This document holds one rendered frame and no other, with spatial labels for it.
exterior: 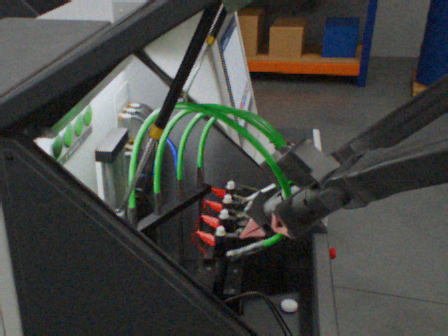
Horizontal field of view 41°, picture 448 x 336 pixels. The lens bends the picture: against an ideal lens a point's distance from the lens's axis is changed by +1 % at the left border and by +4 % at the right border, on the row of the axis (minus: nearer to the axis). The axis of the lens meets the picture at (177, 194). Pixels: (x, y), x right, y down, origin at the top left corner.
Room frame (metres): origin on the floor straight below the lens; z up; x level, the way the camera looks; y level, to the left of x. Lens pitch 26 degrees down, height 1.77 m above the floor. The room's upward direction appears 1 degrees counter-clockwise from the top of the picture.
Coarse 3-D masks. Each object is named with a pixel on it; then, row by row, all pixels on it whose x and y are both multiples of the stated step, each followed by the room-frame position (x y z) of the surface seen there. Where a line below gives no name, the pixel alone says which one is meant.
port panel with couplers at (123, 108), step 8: (120, 88) 1.41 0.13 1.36; (120, 96) 1.40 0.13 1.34; (128, 96) 1.48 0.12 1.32; (120, 104) 1.40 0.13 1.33; (128, 104) 1.46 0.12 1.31; (136, 104) 1.46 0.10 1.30; (120, 112) 1.39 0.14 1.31; (128, 112) 1.41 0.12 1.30; (120, 120) 1.38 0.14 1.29; (128, 120) 1.37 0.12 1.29; (128, 128) 1.46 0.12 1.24; (128, 144) 1.43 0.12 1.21; (128, 152) 1.37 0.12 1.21; (128, 160) 1.44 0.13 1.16; (128, 168) 1.43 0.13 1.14; (128, 176) 1.42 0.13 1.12; (128, 184) 1.42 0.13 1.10; (136, 184) 1.41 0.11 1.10
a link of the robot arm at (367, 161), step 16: (416, 144) 0.70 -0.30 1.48; (432, 144) 0.67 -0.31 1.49; (352, 160) 0.82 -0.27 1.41; (368, 160) 0.76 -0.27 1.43; (384, 160) 0.73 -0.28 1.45; (400, 160) 0.70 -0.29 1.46; (416, 160) 0.68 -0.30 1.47; (432, 160) 0.66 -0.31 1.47; (336, 176) 0.79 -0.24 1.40; (352, 176) 0.76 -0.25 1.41; (368, 176) 0.74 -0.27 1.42; (384, 176) 0.73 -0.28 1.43; (400, 176) 0.71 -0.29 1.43; (416, 176) 0.69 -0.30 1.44; (432, 176) 0.67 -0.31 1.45; (352, 192) 0.77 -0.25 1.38; (368, 192) 0.75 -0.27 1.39; (384, 192) 0.73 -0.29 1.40; (352, 208) 0.78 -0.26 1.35
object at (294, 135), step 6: (282, 132) 2.08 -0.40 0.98; (288, 132) 2.08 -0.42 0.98; (294, 132) 2.08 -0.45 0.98; (300, 132) 2.07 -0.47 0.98; (306, 132) 2.07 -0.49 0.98; (312, 132) 2.07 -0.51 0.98; (288, 138) 2.02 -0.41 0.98; (294, 138) 2.01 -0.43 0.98; (300, 138) 2.01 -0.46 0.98; (312, 138) 2.01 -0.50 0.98
